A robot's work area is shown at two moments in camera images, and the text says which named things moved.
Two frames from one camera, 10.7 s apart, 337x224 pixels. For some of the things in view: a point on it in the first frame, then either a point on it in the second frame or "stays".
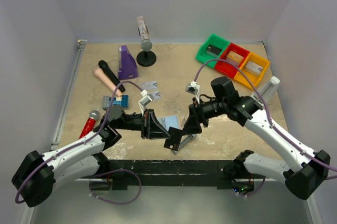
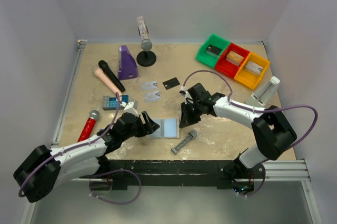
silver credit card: x=147 y=85 stays
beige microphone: x=108 y=81 stays
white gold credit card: x=156 y=95 stays
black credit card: x=173 y=142 → x=170 y=83
